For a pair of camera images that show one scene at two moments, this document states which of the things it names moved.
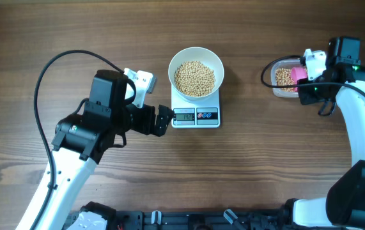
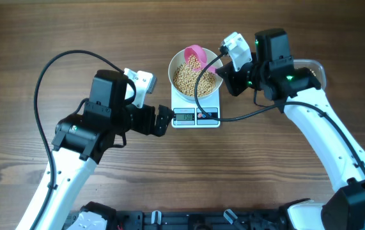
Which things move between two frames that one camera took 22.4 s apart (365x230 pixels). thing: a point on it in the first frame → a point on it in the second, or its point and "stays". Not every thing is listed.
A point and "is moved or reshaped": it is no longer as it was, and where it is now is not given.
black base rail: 204,220 stays
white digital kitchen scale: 202,113 stays
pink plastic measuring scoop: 297,73 is moved or reshaped
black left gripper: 146,126 stays
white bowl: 196,72 stays
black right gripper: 305,97 → 228,72
